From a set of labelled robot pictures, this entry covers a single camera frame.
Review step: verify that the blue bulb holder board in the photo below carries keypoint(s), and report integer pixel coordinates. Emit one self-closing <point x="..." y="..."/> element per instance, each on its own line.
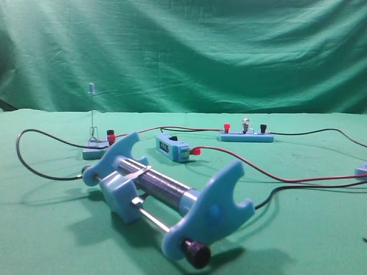
<point x="261" y="136"/>

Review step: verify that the small glass light bulb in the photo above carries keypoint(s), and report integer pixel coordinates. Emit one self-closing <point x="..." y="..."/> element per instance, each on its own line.
<point x="245" y="125"/>

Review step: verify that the blue battery holder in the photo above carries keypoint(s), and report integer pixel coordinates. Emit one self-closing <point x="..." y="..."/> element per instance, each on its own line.
<point x="170" y="147"/>

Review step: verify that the blue sliding rheostat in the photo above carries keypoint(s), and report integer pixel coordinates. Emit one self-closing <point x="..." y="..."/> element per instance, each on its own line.
<point x="207" y="215"/>

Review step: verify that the green cloth backdrop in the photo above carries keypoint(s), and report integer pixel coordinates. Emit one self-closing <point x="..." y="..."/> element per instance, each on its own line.
<point x="184" y="56"/>

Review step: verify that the blue component right edge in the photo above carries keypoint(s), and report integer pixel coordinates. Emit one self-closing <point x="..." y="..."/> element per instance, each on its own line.
<point x="360" y="171"/>

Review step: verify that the red wire switch to bulb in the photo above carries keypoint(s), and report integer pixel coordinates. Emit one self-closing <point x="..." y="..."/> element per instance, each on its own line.
<point x="180" y="129"/>

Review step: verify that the blue knife switch base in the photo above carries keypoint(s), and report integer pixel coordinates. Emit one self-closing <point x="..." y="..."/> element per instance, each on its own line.
<point x="96" y="147"/>

